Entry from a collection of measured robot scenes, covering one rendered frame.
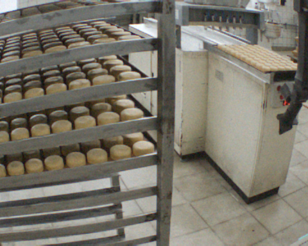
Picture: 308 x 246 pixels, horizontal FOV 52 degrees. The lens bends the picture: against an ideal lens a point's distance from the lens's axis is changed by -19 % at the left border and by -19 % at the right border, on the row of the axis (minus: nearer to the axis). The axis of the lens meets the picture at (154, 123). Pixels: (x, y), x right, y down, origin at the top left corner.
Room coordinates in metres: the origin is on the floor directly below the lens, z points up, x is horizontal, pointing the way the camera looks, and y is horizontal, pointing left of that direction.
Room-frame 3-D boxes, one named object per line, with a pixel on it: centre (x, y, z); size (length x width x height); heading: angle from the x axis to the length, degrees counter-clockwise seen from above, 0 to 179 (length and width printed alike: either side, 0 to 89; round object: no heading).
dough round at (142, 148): (0.81, 0.03, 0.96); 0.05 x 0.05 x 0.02
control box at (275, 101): (1.79, -0.76, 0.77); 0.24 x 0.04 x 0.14; 110
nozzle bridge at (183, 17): (2.61, -0.47, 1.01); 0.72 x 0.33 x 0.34; 110
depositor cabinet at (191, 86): (3.06, -0.31, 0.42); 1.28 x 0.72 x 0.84; 20
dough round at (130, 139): (0.87, 0.05, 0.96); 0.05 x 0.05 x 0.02
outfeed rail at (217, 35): (2.76, -0.56, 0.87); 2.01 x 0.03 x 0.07; 20
